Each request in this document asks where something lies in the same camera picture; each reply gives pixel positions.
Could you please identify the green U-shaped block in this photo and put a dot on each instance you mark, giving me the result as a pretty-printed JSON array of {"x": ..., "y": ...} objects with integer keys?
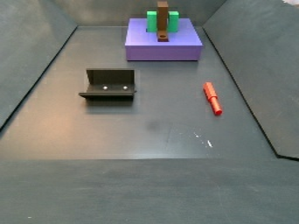
[{"x": 173, "y": 21}]

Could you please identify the red peg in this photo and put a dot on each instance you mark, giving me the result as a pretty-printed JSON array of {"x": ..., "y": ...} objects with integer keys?
[{"x": 213, "y": 98}]

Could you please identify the black fixture bracket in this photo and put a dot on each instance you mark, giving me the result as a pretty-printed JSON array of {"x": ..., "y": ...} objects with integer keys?
[{"x": 110, "y": 82}]

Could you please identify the brown L-shaped block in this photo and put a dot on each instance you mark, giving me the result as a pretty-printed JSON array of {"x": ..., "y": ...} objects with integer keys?
[{"x": 162, "y": 16}]

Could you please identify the purple base block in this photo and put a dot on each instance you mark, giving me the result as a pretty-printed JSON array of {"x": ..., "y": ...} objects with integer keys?
[{"x": 144, "y": 47}]

